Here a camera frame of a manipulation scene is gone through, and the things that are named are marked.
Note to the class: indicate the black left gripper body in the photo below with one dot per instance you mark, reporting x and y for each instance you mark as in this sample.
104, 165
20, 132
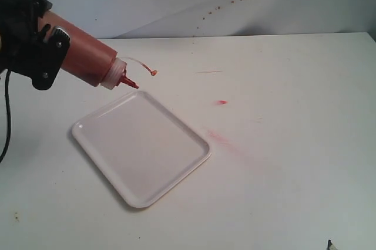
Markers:
29, 48

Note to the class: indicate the red sauce squeeze bottle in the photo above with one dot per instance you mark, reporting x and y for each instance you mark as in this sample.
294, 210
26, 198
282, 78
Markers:
88, 58

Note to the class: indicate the white rectangular plastic tray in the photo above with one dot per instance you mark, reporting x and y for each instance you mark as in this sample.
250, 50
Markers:
141, 147

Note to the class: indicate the dark object at table corner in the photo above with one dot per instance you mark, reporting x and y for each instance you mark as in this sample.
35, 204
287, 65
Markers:
329, 244

